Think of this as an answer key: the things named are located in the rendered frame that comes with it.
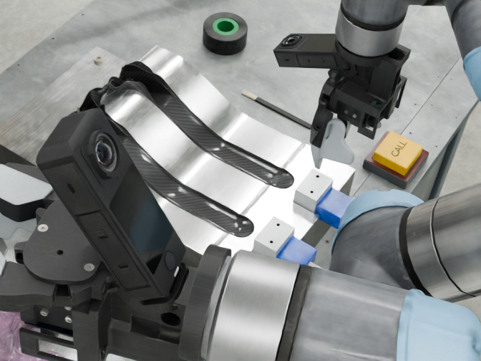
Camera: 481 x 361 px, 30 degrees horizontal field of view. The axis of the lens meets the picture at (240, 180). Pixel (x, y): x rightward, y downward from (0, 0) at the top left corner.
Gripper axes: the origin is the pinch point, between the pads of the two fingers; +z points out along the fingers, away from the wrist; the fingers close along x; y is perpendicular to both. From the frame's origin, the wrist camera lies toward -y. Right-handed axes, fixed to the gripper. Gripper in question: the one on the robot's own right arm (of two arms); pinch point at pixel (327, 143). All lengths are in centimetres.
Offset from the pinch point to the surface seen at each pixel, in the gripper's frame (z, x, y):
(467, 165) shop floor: 101, 104, 2
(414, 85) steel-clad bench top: 20.9, 39.3, -1.8
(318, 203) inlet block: 10.5, -1.6, 1.1
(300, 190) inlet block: 9.1, -2.2, -1.8
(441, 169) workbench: 64, 64, 3
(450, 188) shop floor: 101, 93, 1
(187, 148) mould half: 11.8, -3.5, -20.5
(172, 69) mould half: 7.5, 5.2, -29.8
